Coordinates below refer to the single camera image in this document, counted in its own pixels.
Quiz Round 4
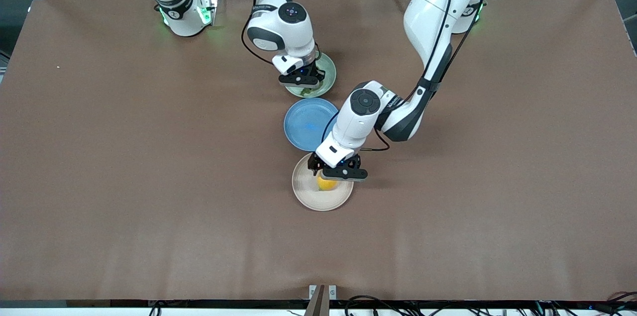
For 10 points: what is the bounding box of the grey metal bracket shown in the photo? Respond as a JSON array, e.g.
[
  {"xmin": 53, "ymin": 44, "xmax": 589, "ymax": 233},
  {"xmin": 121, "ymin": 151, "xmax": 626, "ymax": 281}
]
[{"xmin": 309, "ymin": 285, "xmax": 337, "ymax": 301}]

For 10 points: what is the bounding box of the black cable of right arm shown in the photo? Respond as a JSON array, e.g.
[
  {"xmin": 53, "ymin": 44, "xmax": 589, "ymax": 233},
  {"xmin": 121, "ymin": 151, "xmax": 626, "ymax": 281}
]
[{"xmin": 238, "ymin": 0, "xmax": 280, "ymax": 66}]

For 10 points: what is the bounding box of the beige plate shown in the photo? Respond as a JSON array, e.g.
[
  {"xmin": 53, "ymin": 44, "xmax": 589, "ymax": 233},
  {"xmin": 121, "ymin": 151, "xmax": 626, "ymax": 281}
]
[{"xmin": 292, "ymin": 152, "xmax": 354, "ymax": 211}]

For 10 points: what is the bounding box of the white connector box green light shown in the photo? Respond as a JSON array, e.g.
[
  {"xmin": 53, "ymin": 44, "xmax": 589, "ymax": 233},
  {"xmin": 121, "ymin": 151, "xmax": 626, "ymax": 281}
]
[{"xmin": 199, "ymin": 0, "xmax": 218, "ymax": 25}]

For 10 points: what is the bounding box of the pale green plate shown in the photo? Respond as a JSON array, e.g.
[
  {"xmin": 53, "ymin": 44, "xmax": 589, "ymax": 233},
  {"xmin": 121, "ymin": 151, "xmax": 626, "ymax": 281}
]
[{"xmin": 284, "ymin": 52, "xmax": 337, "ymax": 99}]

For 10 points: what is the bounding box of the blue plate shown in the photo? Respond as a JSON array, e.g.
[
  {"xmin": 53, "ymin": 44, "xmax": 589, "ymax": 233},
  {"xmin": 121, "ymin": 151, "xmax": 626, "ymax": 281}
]
[{"xmin": 284, "ymin": 98, "xmax": 340, "ymax": 152}]

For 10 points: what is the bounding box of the brown table cover sheet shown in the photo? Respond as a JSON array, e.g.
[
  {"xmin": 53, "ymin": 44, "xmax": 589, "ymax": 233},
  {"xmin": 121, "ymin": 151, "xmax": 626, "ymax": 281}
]
[{"xmin": 0, "ymin": 0, "xmax": 637, "ymax": 302}]

